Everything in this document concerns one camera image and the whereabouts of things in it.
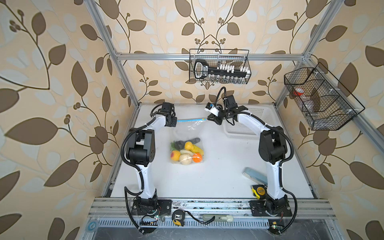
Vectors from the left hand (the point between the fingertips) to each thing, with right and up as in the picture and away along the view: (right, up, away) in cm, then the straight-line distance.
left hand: (171, 119), depth 101 cm
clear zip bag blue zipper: (+11, -7, +2) cm, 13 cm away
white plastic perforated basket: (+67, +4, +4) cm, 67 cm away
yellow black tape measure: (+50, -37, -24) cm, 67 cm away
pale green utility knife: (+28, -47, -30) cm, 62 cm away
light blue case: (+49, -31, -20) cm, 61 cm away
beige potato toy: (+11, -22, -17) cm, 30 cm away
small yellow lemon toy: (+12, -16, -12) cm, 23 cm away
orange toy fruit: (+17, -21, -18) cm, 33 cm away
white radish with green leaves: (+8, -20, -9) cm, 23 cm away
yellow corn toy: (+17, -19, -10) cm, 27 cm away
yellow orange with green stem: (+5, -21, -14) cm, 26 cm away
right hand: (+26, +2, -5) cm, 26 cm away
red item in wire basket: (+73, +15, -20) cm, 77 cm away
